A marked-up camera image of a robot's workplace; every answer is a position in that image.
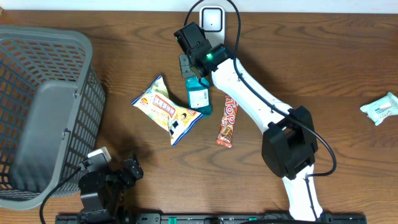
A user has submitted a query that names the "mint green wipes pack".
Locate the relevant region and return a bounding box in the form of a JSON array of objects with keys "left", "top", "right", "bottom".
[{"left": 360, "top": 92, "right": 397, "bottom": 126}]

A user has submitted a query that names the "black right camera cable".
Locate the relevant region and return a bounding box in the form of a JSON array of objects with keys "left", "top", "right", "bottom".
[{"left": 183, "top": 0, "right": 338, "bottom": 222}]

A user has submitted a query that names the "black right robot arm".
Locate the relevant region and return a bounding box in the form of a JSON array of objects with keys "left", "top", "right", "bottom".
[{"left": 174, "top": 22, "right": 323, "bottom": 221}]

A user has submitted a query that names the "red orange chocolate bar wrapper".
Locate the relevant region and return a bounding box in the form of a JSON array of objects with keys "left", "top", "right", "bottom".
[{"left": 216, "top": 95, "right": 239, "bottom": 148}]

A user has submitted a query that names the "black mounting rail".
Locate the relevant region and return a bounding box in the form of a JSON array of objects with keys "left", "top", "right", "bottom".
[{"left": 55, "top": 212, "right": 368, "bottom": 224}]

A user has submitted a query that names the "grey plastic lattice basket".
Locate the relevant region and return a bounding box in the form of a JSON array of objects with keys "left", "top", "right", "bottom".
[{"left": 1, "top": 25, "right": 105, "bottom": 210}]

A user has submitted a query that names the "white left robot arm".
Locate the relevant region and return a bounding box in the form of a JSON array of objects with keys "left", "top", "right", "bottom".
[{"left": 77, "top": 153, "right": 144, "bottom": 223}]

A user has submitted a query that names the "black camera cable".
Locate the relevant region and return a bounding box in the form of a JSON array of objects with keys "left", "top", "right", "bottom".
[
  {"left": 183, "top": 0, "right": 338, "bottom": 222},
  {"left": 39, "top": 166, "right": 83, "bottom": 224}
]

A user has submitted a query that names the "black left camera cable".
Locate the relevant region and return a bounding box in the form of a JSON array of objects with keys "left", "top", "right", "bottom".
[{"left": 39, "top": 166, "right": 83, "bottom": 224}]

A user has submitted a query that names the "blue mouthwash bottle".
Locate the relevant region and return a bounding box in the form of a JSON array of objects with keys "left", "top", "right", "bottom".
[{"left": 185, "top": 77, "right": 212, "bottom": 116}]

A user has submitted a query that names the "yellow snack chips bag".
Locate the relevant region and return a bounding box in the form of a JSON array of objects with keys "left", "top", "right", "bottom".
[{"left": 131, "top": 75, "right": 203, "bottom": 146}]

